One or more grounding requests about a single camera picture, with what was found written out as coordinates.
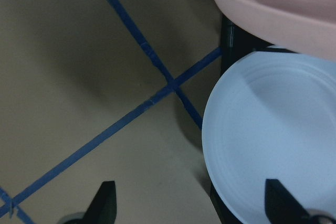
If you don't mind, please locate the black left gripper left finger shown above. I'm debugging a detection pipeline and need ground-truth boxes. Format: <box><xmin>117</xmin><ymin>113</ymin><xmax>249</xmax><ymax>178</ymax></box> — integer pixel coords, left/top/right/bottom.
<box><xmin>79</xmin><ymin>181</ymin><xmax>116</xmax><ymax>223</ymax></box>

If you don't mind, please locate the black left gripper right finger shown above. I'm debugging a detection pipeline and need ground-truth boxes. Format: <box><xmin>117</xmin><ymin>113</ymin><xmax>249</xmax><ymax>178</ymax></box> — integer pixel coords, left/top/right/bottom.
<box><xmin>264</xmin><ymin>179</ymin><xmax>310</xmax><ymax>223</ymax></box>

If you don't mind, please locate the black dish rack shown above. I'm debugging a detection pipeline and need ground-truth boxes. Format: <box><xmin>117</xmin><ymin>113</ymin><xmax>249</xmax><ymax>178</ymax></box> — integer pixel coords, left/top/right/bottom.
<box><xmin>209</xmin><ymin>15</ymin><xmax>292</xmax><ymax>223</ymax></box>

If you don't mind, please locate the pink plate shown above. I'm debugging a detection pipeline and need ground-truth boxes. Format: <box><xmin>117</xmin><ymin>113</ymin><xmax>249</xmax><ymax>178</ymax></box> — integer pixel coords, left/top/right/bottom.
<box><xmin>214</xmin><ymin>0</ymin><xmax>335</xmax><ymax>61</ymax></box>

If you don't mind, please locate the blue plate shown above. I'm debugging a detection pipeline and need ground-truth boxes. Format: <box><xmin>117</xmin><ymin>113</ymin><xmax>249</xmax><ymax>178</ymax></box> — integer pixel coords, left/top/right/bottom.
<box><xmin>202</xmin><ymin>52</ymin><xmax>335</xmax><ymax>223</ymax></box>

